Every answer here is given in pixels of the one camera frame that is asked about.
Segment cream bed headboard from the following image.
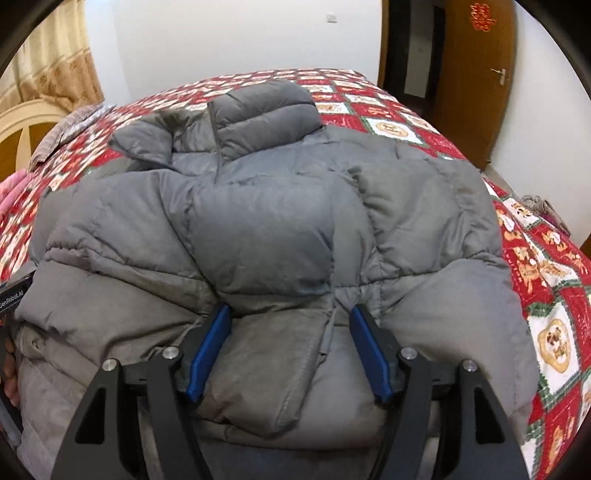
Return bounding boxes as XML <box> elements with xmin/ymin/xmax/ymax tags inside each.
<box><xmin>0</xmin><ymin>99</ymin><xmax>68</xmax><ymax>183</ymax></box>

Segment red printed bedspread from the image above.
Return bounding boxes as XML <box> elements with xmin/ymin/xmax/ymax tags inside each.
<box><xmin>0</xmin><ymin>68</ymin><xmax>591</xmax><ymax>480</ymax></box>

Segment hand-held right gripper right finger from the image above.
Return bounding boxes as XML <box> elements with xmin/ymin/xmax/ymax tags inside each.
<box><xmin>348</xmin><ymin>304</ymin><xmax>530</xmax><ymax>480</ymax></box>

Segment red door decoration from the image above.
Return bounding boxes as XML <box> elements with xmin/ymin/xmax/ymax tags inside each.
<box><xmin>468</xmin><ymin>2</ymin><xmax>494</xmax><ymax>34</ymax></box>

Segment pile of dull clothes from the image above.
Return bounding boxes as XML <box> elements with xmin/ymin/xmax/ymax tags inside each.
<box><xmin>521</xmin><ymin>195</ymin><xmax>572</xmax><ymax>236</ymax></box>

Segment grey folded blanket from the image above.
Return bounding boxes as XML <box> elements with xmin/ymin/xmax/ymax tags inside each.
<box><xmin>28</xmin><ymin>104</ymin><xmax>116</xmax><ymax>169</ymax></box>

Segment brown wooden door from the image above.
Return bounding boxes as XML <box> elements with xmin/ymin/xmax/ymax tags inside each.
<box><xmin>433</xmin><ymin>0</ymin><xmax>518</xmax><ymax>171</ymax></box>

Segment grey puffer jacket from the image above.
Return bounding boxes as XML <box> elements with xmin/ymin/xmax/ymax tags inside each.
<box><xmin>14</xmin><ymin>79</ymin><xmax>542</xmax><ymax>480</ymax></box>

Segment pink blanket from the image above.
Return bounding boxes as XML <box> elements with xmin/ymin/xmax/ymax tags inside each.
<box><xmin>0</xmin><ymin>170</ymin><xmax>32</xmax><ymax>217</ymax></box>

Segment beige curtain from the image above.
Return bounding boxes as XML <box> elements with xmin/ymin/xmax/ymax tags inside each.
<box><xmin>0</xmin><ymin>0</ymin><xmax>106</xmax><ymax>116</ymax></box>

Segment wooden door frame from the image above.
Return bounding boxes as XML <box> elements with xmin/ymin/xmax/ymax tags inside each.
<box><xmin>377</xmin><ymin>0</ymin><xmax>445</xmax><ymax>100</ymax></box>

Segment person's left hand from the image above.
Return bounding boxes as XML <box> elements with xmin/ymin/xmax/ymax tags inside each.
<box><xmin>0</xmin><ymin>356</ymin><xmax>20</xmax><ymax>408</ymax></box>

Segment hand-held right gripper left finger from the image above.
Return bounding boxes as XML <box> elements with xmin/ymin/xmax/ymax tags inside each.
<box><xmin>50</xmin><ymin>304</ymin><xmax>232</xmax><ymax>480</ymax></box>

